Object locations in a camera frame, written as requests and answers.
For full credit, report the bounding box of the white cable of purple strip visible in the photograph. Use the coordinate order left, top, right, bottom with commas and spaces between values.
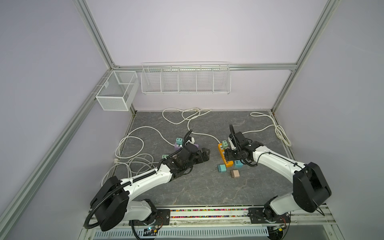
115, 125, 176, 160

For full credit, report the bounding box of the small white mesh basket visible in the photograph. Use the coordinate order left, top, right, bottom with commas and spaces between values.
96, 71, 140, 112

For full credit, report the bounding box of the purple power strip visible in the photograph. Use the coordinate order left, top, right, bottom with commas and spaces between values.
174, 143, 199, 151

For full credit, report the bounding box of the white cable of teal strip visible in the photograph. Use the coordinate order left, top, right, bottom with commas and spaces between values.
241, 111, 292, 148

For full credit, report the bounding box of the aluminium mounting rail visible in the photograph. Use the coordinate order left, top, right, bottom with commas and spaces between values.
96, 205, 337, 232

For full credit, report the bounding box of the orange power strip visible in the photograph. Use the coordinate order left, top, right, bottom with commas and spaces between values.
218, 143, 234, 168

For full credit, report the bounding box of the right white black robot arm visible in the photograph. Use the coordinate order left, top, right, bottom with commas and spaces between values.
223, 125, 332, 223

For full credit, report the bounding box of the long white wire basket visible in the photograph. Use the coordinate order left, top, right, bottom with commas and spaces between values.
141, 62, 232, 95

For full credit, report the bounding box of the green plug from teal strip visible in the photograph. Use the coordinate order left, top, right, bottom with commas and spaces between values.
217, 164, 227, 173

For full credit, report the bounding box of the green plug on purple strip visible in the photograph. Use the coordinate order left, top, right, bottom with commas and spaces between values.
175, 138, 184, 146

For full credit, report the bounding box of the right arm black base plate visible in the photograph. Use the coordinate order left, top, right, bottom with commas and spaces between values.
247, 207, 291, 224

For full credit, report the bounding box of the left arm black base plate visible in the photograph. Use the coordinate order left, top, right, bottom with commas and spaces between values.
133, 209, 171, 226

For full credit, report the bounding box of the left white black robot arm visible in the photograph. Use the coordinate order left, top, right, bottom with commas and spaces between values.
83, 131, 211, 232

